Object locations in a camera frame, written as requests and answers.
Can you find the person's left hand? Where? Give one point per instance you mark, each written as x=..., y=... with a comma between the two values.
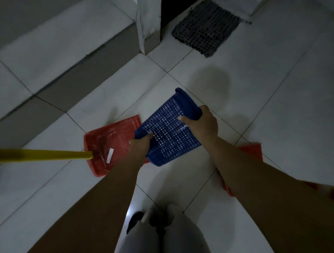
x=140, y=148

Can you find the person's right hand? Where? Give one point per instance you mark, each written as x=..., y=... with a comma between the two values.
x=204, y=125

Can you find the person's left thumb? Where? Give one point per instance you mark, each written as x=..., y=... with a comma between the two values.
x=147, y=136

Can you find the person's right thumb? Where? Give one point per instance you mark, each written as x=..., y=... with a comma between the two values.
x=188, y=120

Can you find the blue mesh plastic basket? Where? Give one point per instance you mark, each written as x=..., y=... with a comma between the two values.
x=169, y=130

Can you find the person's left forearm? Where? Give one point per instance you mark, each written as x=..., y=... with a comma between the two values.
x=88, y=211

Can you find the person's right forearm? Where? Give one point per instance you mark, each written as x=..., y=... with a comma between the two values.
x=271, y=192

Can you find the red plastic dustpan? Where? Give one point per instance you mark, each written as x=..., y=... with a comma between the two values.
x=109, y=146

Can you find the white paper scrap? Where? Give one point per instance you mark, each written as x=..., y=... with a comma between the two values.
x=109, y=155

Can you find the red plastic lid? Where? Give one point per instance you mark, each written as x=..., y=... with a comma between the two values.
x=250, y=151

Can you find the dark perforated floor mat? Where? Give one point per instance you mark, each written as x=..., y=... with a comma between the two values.
x=206, y=26

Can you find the white door frame post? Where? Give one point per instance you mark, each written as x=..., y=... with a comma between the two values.
x=148, y=24

